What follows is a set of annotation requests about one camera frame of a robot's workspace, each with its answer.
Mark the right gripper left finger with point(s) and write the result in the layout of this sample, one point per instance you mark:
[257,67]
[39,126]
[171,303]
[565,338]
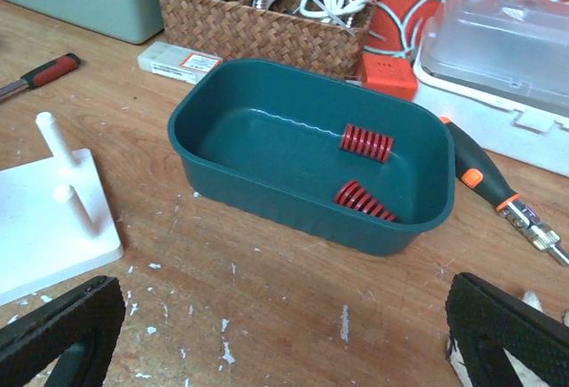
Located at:
[77,330]

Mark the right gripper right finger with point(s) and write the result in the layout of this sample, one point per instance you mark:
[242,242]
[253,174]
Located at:
[486,325]

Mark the red spring front tray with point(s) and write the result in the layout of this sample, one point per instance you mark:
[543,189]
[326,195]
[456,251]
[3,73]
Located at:
[354,196]

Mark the white work glove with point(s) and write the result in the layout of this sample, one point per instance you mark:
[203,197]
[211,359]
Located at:
[525,374]

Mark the small orange red box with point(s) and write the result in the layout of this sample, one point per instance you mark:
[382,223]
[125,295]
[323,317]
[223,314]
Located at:
[389,75]

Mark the white clear lidded case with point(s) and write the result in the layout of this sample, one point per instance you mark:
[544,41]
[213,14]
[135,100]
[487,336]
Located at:
[499,70]

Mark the dark green plastic tray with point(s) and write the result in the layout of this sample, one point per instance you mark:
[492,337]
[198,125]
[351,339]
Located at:
[265,138]

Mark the small clear parts box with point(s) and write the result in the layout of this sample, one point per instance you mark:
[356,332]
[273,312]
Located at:
[176,62]

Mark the woven brown basket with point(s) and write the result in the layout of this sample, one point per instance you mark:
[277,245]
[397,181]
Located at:
[236,30]

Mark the white peg base plate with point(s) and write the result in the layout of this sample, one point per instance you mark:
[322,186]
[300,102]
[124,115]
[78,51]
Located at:
[55,219]

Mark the orange handled soldering iron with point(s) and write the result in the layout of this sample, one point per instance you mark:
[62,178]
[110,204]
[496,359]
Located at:
[475,169]

